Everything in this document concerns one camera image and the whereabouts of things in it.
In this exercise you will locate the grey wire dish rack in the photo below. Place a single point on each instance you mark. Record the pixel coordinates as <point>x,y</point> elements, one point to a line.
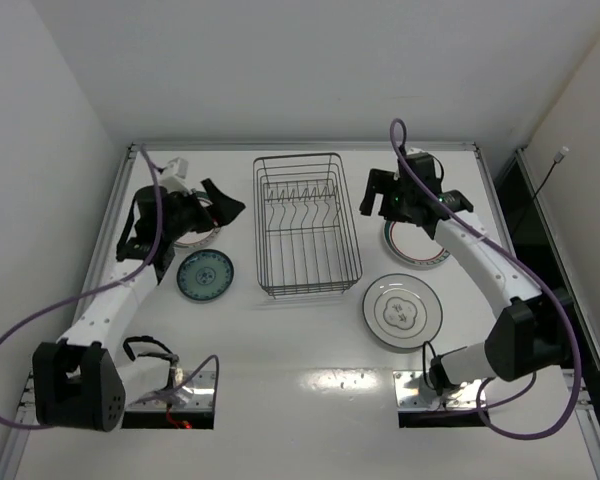
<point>305,234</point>

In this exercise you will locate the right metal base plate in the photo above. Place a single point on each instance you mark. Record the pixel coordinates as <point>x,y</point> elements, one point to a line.
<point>413,396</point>

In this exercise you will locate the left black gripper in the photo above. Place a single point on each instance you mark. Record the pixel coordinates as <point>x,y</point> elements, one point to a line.
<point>205,211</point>

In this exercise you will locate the black cable white plug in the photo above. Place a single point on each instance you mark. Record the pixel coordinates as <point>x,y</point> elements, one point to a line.
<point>557,159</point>

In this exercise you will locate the white plate grey rim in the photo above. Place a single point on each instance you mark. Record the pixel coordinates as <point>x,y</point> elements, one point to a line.
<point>402,311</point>

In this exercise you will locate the blue floral green plate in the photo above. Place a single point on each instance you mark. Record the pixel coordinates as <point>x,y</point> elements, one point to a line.
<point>205,275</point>

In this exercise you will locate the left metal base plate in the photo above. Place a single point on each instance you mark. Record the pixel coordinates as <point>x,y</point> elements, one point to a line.
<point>195,397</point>

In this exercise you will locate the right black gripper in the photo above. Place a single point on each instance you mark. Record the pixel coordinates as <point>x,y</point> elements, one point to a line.
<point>385,187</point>

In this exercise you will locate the green red rimmed plate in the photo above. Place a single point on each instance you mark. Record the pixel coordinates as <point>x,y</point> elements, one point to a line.
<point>193,240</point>
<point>411,246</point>

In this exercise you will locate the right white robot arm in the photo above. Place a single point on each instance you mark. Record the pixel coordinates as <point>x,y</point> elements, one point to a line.
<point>532,329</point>

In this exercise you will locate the metal base plate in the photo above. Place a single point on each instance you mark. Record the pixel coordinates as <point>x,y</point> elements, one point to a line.
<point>195,397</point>
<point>413,396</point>

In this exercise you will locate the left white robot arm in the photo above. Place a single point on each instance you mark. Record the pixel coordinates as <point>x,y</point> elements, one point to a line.
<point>76,381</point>

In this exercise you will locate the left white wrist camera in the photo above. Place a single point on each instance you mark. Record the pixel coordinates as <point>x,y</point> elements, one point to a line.
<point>173,175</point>

